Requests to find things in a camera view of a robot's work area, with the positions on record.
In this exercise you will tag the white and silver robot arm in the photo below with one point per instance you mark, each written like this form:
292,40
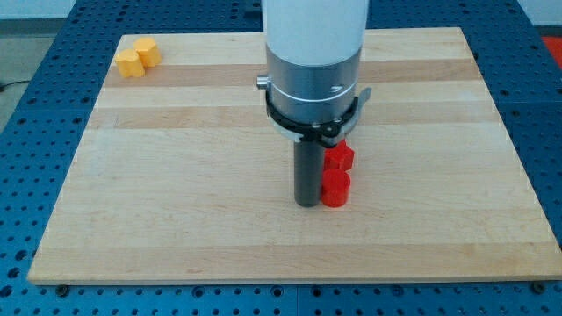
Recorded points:
313,49

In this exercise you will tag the red hexagon block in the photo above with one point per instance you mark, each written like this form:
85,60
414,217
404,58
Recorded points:
339,157

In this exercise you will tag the yellow hexagon block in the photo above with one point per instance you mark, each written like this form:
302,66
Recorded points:
149,52

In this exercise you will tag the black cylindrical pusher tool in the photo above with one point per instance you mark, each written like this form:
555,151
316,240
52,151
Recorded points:
308,158

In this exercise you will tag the red cylinder block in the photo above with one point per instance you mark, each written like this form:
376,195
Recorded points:
335,187

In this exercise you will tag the wooden board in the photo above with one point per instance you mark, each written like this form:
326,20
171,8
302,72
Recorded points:
179,178

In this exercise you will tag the yellow heart block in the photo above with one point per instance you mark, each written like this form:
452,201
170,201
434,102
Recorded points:
129,63

